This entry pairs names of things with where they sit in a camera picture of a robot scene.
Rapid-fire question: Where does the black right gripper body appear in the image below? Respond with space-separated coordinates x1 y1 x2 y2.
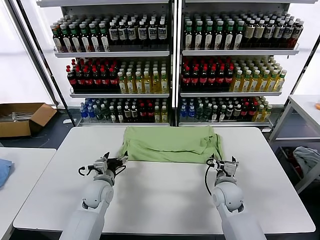
214 159 225 173

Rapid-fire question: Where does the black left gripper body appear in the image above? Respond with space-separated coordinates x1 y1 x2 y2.
104 157 126 177

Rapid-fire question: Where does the green polo shirt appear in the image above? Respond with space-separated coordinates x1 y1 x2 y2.
117 125 225 164

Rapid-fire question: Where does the grey clothes pile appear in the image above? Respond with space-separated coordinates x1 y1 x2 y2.
292 146 320 180

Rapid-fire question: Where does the dark storage bin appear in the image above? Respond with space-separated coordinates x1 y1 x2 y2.
277 146 310 187

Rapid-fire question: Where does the cola bottle red cap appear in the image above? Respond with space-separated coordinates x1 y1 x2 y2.
200 64 210 92
225 64 236 91
248 101 257 122
146 102 154 123
181 65 191 92
66 67 78 92
109 66 120 91
83 67 94 92
138 101 147 123
92 66 103 92
217 64 227 92
209 64 219 92
100 66 111 92
74 67 86 92
190 65 201 92
240 101 249 122

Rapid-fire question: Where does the red cloth item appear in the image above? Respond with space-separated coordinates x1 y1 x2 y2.
284 148 302 177

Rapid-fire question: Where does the clear plastic packaging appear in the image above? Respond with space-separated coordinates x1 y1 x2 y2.
11 111 35 123

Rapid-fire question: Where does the brown cardboard box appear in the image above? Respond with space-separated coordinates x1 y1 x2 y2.
0 102 58 138

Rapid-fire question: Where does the blue folded cloth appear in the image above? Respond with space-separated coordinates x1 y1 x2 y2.
0 157 15 189

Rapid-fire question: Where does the grey metal shelf unit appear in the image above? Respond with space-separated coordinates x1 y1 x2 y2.
176 0 316 131
36 0 176 128

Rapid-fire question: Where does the dark drink bottle green cap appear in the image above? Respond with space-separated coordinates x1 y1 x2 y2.
204 20 215 50
224 20 235 50
61 23 73 53
79 22 92 53
214 20 225 50
51 24 64 53
70 23 83 53
234 20 245 49
194 20 205 50
184 20 195 50
98 22 111 52
89 22 101 52

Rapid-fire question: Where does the dark bottle blue white label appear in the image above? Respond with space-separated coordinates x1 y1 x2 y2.
284 21 296 48
157 20 168 46
292 21 305 48
109 21 119 46
264 20 276 48
126 20 137 46
147 20 158 46
274 20 287 48
137 20 148 46
117 21 128 46

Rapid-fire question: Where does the dark bottle beige label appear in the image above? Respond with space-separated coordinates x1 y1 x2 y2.
254 19 266 48
244 20 256 48

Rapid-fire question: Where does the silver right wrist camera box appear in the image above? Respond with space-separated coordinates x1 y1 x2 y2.
222 161 238 179

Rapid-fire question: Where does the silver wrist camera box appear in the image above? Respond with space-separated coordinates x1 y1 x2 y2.
222 161 238 179
92 159 109 174

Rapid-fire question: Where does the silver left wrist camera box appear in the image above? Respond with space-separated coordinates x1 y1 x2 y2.
92 159 109 174

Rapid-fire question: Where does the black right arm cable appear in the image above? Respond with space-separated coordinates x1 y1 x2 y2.
204 163 219 198

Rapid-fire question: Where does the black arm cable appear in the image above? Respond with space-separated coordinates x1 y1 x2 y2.
78 164 96 177
204 163 219 198

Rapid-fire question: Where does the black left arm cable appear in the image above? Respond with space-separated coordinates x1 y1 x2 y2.
78 164 96 177

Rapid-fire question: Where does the white table grey frame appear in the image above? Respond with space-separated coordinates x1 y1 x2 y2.
268 94 320 196

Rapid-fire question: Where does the black metal frame post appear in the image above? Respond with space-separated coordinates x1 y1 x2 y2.
270 34 320 131
18 0 78 125

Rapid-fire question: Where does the grey metal frame post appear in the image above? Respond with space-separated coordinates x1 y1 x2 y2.
6 0 60 108

